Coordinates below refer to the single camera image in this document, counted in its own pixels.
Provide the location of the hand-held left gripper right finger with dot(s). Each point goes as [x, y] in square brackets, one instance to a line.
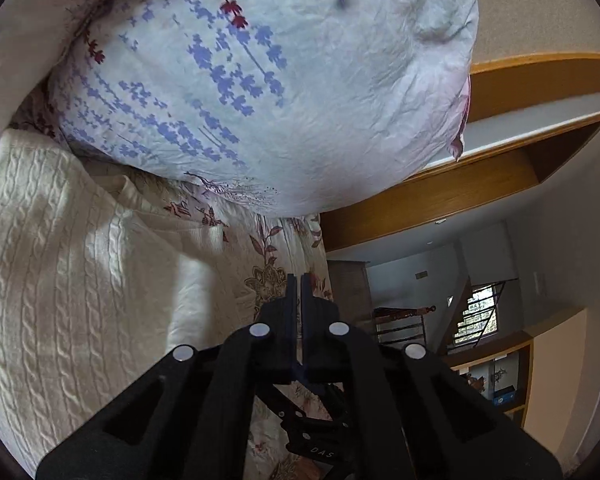
[380, 400]

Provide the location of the floral bed sheet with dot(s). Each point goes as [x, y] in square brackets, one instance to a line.
[280, 245]

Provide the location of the blue floral pillow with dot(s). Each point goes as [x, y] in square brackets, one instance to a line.
[280, 85]

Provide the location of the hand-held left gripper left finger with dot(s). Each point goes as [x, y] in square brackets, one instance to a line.
[215, 400]

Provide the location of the window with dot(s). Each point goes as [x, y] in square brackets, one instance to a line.
[480, 315]

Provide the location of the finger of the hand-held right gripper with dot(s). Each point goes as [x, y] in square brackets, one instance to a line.
[315, 442]

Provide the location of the wooden wall shelf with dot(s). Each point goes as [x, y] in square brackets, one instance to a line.
[525, 360]

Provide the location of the black stair railing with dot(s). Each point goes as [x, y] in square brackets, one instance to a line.
[402, 327]

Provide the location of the blue box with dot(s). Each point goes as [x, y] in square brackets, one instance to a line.
[503, 396]

